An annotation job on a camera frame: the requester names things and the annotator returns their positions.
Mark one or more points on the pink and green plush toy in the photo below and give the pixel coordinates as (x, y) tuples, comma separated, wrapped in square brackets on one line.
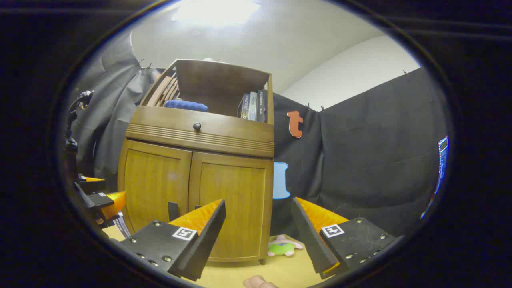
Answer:
[(282, 248)]

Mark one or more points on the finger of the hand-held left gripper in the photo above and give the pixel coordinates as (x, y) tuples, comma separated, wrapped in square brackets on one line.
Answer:
[(92, 184), (110, 204)]

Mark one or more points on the blue folded cloth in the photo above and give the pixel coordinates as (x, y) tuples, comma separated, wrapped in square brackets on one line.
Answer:
[(186, 105)]

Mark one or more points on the dark blue book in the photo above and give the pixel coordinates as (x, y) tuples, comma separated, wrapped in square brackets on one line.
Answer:
[(244, 107)]

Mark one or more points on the black backdrop cloth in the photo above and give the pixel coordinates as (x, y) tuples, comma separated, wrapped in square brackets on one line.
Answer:
[(360, 160)]

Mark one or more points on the wooden double-door shoe cabinet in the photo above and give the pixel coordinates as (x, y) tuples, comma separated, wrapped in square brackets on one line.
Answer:
[(236, 140)]

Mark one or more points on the grey book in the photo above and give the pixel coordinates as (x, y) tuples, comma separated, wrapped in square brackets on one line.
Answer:
[(252, 107)]

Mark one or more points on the wooden drawer with black knob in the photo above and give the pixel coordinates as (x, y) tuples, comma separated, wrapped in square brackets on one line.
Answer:
[(232, 130)]

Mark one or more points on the white printed box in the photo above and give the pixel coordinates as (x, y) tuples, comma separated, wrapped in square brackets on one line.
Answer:
[(122, 226)]

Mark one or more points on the wooden shoe cabinet door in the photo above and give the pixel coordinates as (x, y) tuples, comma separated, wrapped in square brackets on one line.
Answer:
[(154, 180), (240, 192)]

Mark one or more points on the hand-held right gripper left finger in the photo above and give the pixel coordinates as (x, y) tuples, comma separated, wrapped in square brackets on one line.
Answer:
[(206, 236)]

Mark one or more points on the wooden slatted rack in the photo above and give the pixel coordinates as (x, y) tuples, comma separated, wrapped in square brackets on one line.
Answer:
[(164, 90)]

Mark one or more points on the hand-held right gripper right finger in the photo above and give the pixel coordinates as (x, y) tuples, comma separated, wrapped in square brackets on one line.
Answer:
[(310, 236)]

